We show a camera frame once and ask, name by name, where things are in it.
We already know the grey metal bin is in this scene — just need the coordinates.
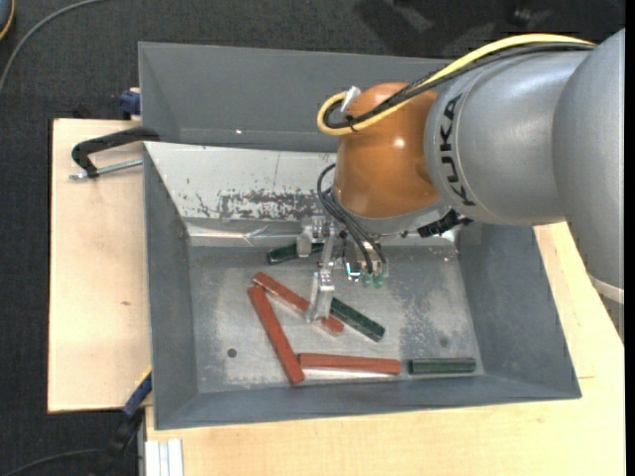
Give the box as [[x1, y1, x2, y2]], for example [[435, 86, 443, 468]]
[[137, 41, 583, 431]]

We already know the dark green flat block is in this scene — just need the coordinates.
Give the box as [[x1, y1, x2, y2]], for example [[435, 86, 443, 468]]
[[266, 242, 324, 266], [328, 297, 387, 344], [407, 357, 478, 377]]

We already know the pale wood flat board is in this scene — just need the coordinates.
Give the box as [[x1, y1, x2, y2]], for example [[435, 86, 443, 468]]
[[47, 117, 156, 414]]

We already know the black cylinder on white bracket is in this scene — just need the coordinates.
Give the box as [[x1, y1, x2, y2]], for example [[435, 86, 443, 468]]
[[415, 209, 473, 240]]

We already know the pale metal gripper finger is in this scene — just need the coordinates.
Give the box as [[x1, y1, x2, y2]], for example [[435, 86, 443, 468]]
[[296, 217, 338, 260], [304, 269, 338, 325]]

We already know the red-brown flat block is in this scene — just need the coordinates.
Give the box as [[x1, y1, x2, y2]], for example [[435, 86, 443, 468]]
[[251, 271, 345, 337], [246, 285, 307, 386], [297, 352, 403, 378]]

